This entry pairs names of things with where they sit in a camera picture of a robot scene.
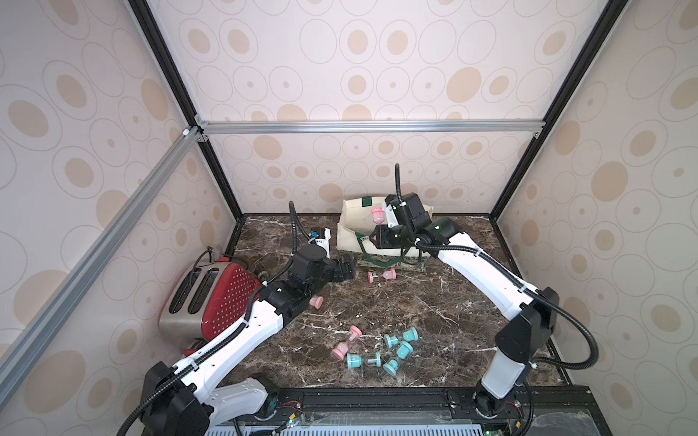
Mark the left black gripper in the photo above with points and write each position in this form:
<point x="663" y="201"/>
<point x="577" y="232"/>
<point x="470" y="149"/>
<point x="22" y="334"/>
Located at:
<point x="342" y="272"/>

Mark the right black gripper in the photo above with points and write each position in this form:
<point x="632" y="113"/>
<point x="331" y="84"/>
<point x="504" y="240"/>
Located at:
<point x="379" y="236"/>

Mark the pink hourglass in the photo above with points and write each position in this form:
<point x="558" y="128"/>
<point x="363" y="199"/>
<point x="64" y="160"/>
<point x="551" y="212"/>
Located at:
<point x="340" y="351"/>
<point x="316" y="302"/>
<point x="378" y="215"/>
<point x="386" y="275"/>
<point x="354" y="334"/>

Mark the pink hourglass top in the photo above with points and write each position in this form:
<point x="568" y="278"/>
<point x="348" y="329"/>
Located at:
<point x="386" y="275"/>

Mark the pink hourglass bottom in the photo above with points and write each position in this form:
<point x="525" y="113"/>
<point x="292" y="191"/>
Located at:
<point x="340" y="351"/>

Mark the teal hourglass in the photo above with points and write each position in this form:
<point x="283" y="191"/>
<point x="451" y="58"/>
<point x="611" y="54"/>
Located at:
<point x="409" y="336"/>
<point x="354" y="361"/>
<point x="403" y="351"/>

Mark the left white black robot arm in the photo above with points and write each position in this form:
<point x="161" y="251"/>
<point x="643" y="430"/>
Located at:
<point x="229" y="343"/>

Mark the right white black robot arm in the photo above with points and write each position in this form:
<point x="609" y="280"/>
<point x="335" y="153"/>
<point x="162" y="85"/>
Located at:
<point x="532" y="315"/>

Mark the cream canvas tote bag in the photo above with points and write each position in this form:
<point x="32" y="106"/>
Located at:
<point x="369" y="230"/>

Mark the red and steel toaster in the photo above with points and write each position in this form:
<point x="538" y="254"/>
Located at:
<point x="206" y="301"/>

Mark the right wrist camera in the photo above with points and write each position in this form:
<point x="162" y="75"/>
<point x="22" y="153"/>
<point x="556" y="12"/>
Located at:
<point x="409" y="211"/>

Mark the aluminium frame rail back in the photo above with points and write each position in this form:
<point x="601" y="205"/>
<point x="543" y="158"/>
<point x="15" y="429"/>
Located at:
<point x="326" y="128"/>

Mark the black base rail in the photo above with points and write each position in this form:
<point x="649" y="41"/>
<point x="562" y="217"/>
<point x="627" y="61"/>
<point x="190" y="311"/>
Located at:
<point x="547" y="410"/>

